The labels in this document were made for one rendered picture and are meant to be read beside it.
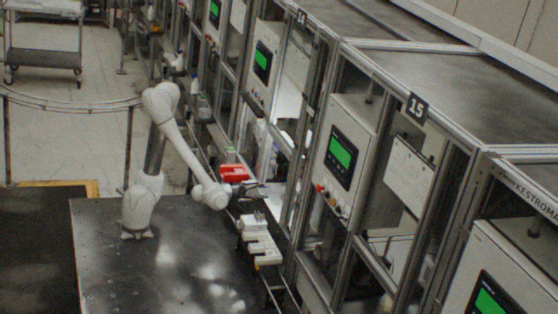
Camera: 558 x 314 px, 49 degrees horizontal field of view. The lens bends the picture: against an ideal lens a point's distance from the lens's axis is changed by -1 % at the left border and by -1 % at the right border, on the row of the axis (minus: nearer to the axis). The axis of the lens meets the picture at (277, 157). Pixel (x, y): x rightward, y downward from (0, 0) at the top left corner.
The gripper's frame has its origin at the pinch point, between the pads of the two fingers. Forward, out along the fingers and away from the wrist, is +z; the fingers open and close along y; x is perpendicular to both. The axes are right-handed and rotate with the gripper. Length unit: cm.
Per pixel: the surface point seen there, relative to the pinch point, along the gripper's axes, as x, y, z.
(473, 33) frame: -33, 108, 82
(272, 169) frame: 26.0, -0.9, 14.1
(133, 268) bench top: -20, -32, -74
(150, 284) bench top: -34, -32, -68
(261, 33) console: 51, 76, 2
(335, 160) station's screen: -69, 57, 1
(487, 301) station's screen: -172, 67, 2
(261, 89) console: 37, 47, 2
